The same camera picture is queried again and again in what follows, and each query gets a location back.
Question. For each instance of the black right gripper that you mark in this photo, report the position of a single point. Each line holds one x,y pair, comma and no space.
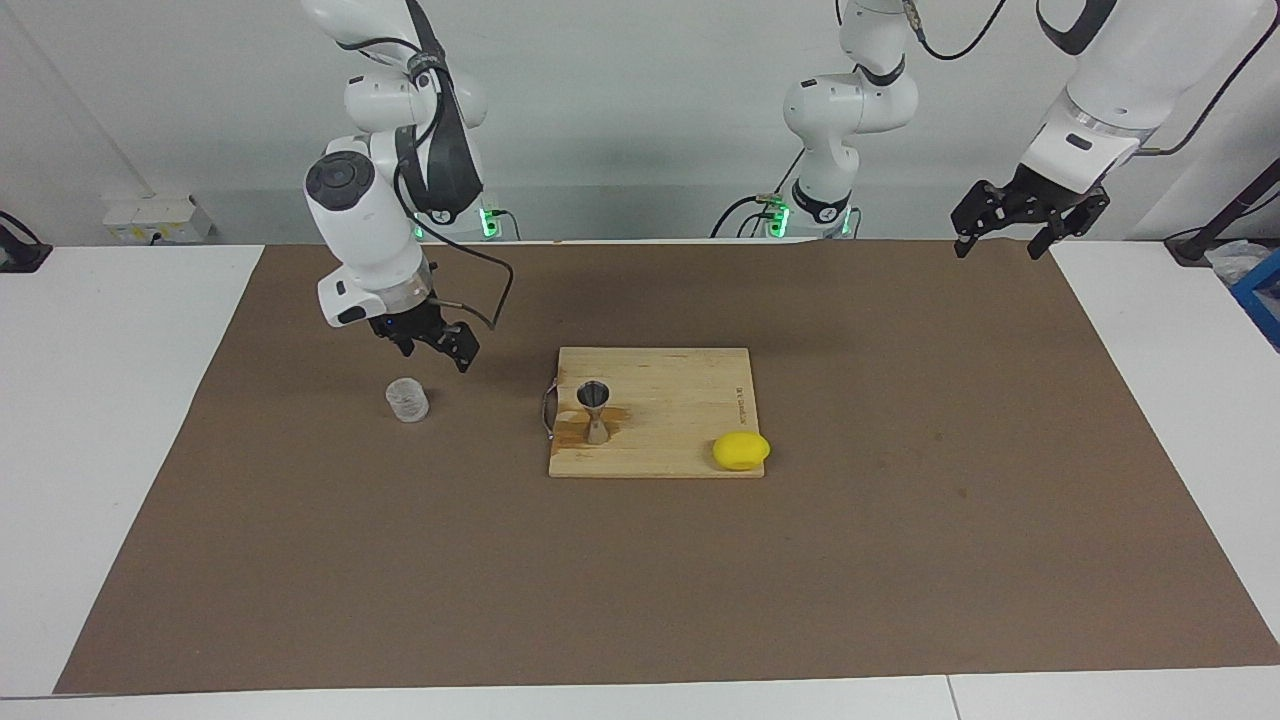
410,322

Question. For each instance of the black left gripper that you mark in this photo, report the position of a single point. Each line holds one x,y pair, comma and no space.
1045,195

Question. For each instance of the clear plastic cup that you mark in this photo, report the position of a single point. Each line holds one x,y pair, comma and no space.
407,402

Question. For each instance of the steel double jigger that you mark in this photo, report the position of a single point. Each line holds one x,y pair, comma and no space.
596,430

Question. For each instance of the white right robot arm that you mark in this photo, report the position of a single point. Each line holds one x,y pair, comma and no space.
365,230

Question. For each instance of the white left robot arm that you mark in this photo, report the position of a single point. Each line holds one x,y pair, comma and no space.
1110,80

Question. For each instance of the black stand pole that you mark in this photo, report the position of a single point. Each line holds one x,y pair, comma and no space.
1230,210

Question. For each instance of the clear plastic bag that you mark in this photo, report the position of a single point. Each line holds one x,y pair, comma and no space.
1235,262

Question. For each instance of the blue box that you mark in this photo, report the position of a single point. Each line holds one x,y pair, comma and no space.
1262,300

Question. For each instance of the wooden cutting board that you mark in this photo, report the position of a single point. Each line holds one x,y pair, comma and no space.
680,400

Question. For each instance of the white power strip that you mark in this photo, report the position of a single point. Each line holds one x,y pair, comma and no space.
155,215

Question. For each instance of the yellow lemon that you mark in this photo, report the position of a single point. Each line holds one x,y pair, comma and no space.
740,451

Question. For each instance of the black clamp base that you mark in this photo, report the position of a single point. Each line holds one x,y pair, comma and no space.
20,255

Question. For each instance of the brown table mat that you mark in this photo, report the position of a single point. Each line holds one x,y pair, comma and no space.
800,580

